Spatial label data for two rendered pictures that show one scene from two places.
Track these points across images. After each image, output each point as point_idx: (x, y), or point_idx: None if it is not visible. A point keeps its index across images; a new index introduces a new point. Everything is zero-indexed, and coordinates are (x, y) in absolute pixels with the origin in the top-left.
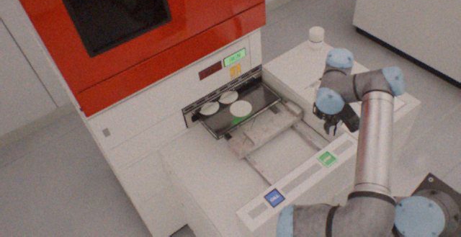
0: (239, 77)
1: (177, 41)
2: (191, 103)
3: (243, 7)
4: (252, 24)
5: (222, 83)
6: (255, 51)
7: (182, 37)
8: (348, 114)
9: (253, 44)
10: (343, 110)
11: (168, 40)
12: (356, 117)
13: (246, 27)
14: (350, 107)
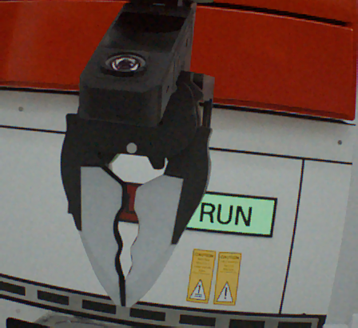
0: (223, 314)
1: None
2: (21, 277)
3: None
4: (298, 78)
5: (151, 292)
6: (315, 246)
7: None
8: (128, 39)
9: (313, 208)
10: (129, 26)
11: None
12: (153, 58)
13: (273, 74)
14: (172, 33)
